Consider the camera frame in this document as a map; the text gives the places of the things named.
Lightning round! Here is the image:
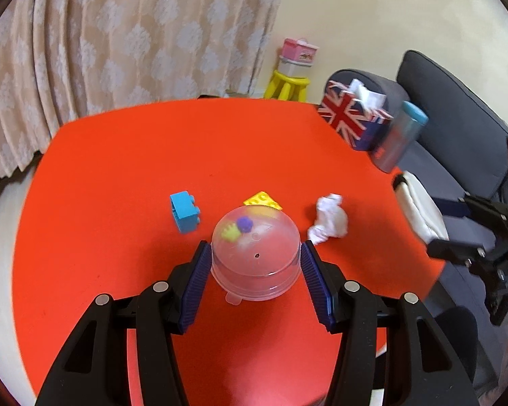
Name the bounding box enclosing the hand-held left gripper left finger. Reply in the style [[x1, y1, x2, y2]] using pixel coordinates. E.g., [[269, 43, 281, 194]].
[[36, 240, 213, 406]]

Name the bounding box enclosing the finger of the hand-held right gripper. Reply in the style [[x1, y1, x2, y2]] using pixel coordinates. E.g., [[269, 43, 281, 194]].
[[431, 194, 508, 231], [427, 238, 498, 268]]

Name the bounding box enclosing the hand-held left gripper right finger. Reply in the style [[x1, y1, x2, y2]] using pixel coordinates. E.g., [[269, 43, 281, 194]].
[[300, 240, 477, 406]]

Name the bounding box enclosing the cream round pouch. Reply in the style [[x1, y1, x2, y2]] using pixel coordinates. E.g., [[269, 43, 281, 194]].
[[392, 172, 450, 247]]

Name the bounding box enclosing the clear toy capsule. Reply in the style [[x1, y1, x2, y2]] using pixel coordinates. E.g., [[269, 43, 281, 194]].
[[210, 205, 302, 306]]

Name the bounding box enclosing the blue toy brick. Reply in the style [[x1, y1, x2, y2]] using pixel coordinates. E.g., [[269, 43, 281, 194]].
[[169, 190, 202, 234]]

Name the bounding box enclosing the yellow toy brick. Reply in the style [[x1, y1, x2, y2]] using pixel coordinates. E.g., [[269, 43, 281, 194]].
[[242, 190, 284, 211]]

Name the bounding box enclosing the grey blue-capped bottle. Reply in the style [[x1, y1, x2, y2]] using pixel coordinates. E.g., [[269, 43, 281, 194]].
[[373, 101, 429, 174]]

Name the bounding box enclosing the grey sofa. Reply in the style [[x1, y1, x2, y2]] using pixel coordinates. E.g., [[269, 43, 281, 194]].
[[325, 50, 508, 392]]

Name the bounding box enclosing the flag print tissue box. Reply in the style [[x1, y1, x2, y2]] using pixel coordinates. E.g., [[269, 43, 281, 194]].
[[317, 80, 393, 152]]

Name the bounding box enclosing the white tissue sheet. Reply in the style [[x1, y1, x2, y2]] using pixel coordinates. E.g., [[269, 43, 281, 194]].
[[349, 78, 386, 111]]

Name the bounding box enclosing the yellow plastic stool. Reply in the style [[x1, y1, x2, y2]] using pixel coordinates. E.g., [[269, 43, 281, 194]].
[[265, 69, 311, 103]]

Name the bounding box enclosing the white storage box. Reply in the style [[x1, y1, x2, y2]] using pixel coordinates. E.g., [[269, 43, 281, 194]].
[[278, 57, 311, 78]]

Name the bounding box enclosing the pink storage box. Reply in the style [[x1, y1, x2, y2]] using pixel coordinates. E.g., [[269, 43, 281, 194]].
[[279, 38, 319, 67]]

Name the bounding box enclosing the beige patterned curtain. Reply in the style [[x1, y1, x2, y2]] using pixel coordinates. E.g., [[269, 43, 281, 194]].
[[0, 0, 289, 197]]

